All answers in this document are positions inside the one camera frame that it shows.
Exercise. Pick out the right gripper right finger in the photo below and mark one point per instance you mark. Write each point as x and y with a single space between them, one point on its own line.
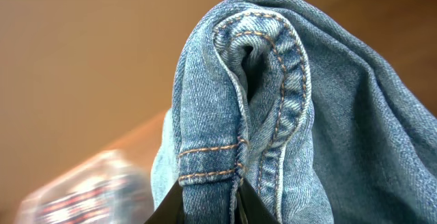
250 208

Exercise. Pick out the clear plastic storage container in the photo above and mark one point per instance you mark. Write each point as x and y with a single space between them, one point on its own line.
104 166

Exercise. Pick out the blue denim jeans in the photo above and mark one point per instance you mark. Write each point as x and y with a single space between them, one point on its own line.
277 94

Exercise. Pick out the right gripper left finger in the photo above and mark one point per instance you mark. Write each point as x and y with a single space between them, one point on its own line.
171 209

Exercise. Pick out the red blue plaid cloth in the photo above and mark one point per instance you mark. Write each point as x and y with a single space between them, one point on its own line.
106 201

